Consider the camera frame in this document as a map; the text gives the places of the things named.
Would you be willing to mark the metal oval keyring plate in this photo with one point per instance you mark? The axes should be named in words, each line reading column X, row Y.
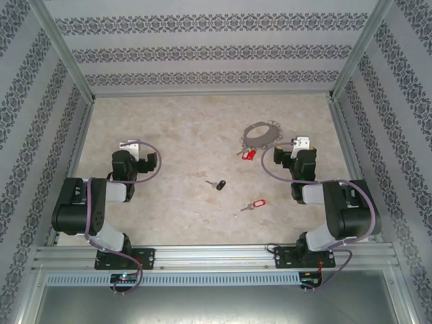
column 258, row 141

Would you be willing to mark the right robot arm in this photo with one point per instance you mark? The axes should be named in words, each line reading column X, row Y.
column 354, row 216

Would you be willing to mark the single key with red tag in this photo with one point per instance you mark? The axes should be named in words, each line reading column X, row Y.
column 259, row 203

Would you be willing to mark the grey metal sheet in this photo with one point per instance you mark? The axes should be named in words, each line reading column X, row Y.
column 216, row 303

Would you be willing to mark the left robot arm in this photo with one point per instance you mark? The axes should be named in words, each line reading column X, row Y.
column 74, row 216

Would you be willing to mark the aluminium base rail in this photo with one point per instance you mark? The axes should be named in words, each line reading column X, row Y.
column 216, row 256

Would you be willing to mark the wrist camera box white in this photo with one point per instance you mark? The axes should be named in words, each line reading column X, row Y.
column 301, row 141
column 130, row 146

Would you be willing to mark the aluminium frame post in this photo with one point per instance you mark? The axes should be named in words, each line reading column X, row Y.
column 60, row 50
column 361, row 50

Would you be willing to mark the keys with red tags bunch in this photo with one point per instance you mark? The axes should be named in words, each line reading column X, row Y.
column 249, row 155

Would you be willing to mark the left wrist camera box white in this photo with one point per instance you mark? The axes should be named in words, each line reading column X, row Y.
column 130, row 146

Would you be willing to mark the aluminium floor rail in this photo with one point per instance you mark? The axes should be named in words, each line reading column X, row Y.
column 345, row 135
column 81, row 141
column 216, row 92

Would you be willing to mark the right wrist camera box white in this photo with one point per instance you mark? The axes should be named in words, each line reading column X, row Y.
column 301, row 141

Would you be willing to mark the key with black tag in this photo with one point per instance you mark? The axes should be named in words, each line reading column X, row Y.
column 221, row 185

